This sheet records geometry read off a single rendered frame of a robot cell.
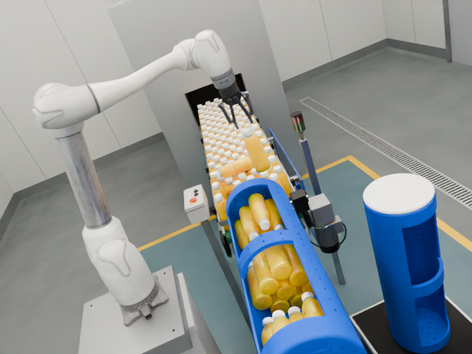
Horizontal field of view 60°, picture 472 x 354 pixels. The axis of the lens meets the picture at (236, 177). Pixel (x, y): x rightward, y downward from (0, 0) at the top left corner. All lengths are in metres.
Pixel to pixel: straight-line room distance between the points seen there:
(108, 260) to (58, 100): 0.56
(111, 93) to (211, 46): 0.39
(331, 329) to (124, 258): 0.75
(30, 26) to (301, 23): 3.62
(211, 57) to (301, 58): 4.97
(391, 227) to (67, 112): 1.27
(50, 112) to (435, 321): 2.05
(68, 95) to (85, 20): 4.54
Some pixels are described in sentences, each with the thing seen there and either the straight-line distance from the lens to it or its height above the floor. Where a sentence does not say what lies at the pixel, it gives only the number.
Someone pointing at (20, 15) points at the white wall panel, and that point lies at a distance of 5.99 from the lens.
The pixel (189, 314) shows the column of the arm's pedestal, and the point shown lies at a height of 1.00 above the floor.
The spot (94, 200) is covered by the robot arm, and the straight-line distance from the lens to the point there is 1.62.
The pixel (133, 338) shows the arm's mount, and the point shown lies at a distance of 1.57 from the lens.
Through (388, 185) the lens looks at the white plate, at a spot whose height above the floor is 1.04.
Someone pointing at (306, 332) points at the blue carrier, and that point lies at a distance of 1.12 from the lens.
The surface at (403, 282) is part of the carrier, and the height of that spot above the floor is 0.65.
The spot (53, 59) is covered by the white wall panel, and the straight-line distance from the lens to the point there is 5.99.
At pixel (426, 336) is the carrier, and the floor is 0.16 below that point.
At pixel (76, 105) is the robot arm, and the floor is 1.84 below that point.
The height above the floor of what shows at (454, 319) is 0.15.
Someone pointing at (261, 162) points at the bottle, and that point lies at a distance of 1.77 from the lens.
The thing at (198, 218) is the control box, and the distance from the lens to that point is 2.06.
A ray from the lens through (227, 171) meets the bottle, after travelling 2.10.
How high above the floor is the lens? 2.10
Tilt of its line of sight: 28 degrees down
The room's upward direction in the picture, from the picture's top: 21 degrees counter-clockwise
